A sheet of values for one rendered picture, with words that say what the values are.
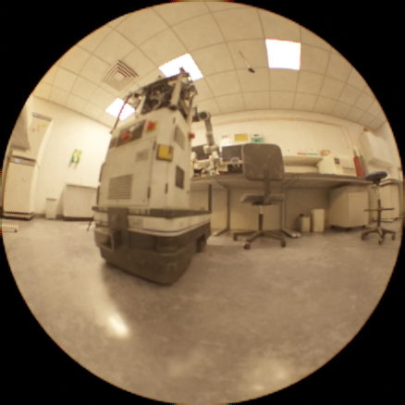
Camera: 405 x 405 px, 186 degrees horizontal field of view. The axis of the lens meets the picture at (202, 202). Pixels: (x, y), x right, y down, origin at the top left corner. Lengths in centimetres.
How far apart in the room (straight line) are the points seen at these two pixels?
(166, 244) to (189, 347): 35
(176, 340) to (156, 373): 11
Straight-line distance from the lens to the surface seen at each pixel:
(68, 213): 294
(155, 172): 48
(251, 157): 117
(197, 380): 33
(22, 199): 293
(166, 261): 47
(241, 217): 226
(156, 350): 37
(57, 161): 365
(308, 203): 250
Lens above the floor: 33
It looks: 4 degrees up
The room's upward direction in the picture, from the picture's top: 1 degrees clockwise
